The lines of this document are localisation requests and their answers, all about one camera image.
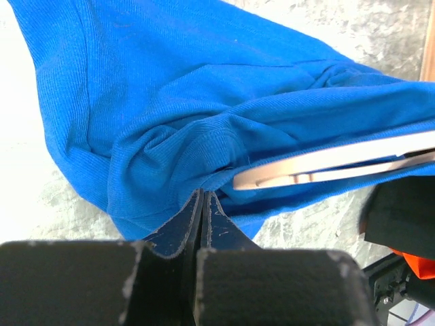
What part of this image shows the wooden clothes rack centre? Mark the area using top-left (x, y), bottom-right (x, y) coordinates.
top-left (420, 1), bottom-right (435, 82)

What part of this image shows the blue tank top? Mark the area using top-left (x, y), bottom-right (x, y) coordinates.
top-left (10, 1), bottom-right (434, 240)

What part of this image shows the orange hanging garment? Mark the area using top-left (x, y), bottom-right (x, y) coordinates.
top-left (358, 217), bottom-right (435, 281)

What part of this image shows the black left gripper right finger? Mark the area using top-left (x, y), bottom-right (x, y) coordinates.
top-left (201, 192), bottom-right (260, 251)

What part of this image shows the beige wooden hanger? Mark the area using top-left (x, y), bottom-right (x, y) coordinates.
top-left (233, 130), bottom-right (434, 190)

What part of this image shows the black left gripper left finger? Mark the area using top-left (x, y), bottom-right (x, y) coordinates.
top-left (144, 189), bottom-right (204, 261)

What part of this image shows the black hanging garment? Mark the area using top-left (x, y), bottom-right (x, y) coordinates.
top-left (359, 177), bottom-right (434, 260)

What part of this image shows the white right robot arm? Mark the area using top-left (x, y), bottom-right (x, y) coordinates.
top-left (363, 253), bottom-right (434, 325)

